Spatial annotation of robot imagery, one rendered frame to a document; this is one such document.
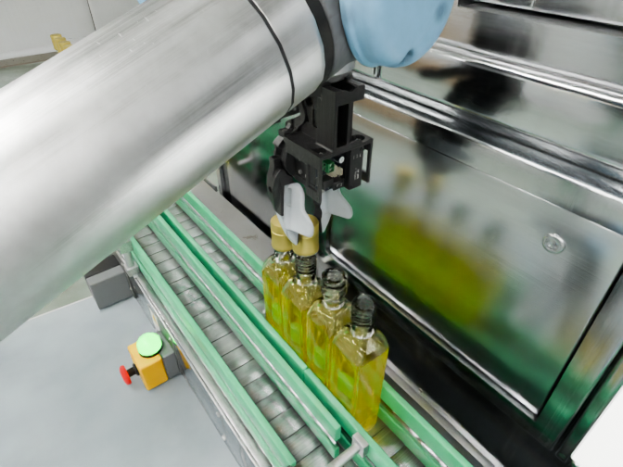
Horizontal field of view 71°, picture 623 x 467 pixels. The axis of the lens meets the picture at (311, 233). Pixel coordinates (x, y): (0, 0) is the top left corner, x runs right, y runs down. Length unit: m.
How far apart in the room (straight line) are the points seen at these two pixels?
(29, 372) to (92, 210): 0.93
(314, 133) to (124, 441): 0.67
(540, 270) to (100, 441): 0.77
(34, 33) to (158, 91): 6.15
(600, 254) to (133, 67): 0.42
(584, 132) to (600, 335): 0.20
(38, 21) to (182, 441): 5.77
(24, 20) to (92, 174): 6.13
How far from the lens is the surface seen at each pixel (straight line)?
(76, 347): 1.10
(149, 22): 0.20
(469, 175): 0.52
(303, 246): 0.56
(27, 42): 6.33
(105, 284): 1.11
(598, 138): 0.45
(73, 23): 6.39
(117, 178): 0.18
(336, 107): 0.41
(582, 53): 0.47
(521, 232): 0.51
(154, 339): 0.91
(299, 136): 0.46
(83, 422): 0.98
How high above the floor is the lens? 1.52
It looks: 37 degrees down
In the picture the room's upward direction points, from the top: straight up
